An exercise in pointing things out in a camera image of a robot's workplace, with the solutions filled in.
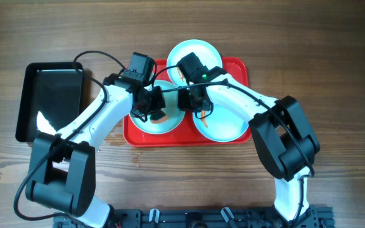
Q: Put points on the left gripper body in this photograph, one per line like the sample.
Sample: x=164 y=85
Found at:
x=151 y=106

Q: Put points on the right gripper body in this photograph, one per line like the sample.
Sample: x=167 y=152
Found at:
x=195 y=103

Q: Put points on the orange green sponge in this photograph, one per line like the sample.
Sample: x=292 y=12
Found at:
x=158 y=117

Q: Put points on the light blue plate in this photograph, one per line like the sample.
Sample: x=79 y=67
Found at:
x=220 y=125
x=207 y=54
x=174 y=117

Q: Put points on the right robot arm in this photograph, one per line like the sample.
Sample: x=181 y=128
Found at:
x=283 y=137

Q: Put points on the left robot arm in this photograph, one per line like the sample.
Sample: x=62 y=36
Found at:
x=62 y=170

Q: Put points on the red plastic tray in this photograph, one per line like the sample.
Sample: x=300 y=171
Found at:
x=185 y=134

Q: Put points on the black water basin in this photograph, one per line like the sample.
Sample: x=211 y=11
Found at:
x=51 y=99

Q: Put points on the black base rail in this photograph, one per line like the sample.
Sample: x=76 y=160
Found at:
x=226 y=217

